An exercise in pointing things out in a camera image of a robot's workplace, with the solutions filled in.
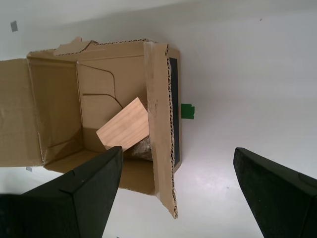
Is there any brown cardboard box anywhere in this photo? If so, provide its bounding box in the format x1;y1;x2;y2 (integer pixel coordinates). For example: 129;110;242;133
0;36;183;219

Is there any light wooden block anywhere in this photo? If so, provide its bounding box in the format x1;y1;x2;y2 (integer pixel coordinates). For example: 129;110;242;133
96;97;150;151

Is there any green tape marker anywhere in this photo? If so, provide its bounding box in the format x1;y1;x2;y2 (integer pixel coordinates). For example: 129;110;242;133
180;103;196;120

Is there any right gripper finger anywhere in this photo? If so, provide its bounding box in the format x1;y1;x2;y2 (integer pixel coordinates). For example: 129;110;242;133
0;145;124;238
233;147;317;238

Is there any speckled beige rock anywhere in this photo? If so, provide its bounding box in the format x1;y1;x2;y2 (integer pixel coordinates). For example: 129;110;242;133
131;135;153;162

